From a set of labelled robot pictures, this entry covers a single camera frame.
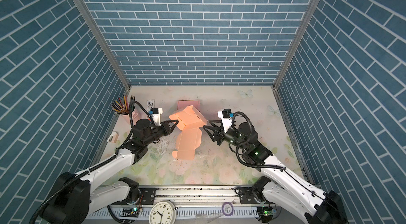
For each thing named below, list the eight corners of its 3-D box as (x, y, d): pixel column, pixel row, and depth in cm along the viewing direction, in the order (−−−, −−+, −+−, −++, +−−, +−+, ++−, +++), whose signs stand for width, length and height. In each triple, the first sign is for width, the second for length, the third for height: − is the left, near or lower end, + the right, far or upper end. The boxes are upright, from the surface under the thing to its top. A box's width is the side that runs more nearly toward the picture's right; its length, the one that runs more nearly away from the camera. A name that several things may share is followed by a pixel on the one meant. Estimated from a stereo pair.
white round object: (109, 142, 94) (106, 140, 91) (113, 133, 98) (111, 131, 95) (116, 142, 94) (113, 140, 91) (120, 133, 98) (118, 131, 96)
